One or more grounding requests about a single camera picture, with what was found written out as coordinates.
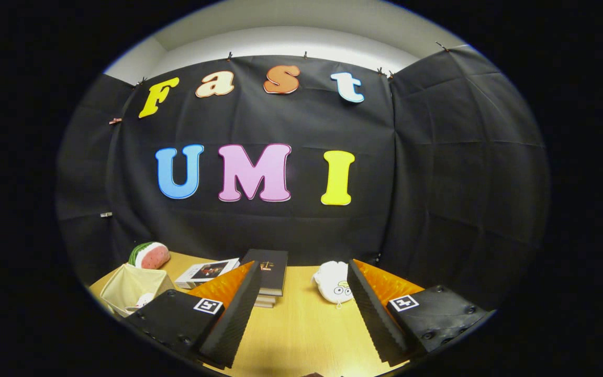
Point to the white book with portrait cover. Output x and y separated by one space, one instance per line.
202 272

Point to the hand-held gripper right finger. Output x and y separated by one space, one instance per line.
369 314

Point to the brown-edged book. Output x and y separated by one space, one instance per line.
266 299
264 305

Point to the white plush pouch with eyes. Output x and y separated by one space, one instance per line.
333 277

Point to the watermelon slice plush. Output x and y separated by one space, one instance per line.
152 256

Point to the beige fabric storage box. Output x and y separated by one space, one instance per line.
129 283

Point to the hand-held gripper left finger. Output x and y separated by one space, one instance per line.
238 309

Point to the black hardcover book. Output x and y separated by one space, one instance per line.
270 267

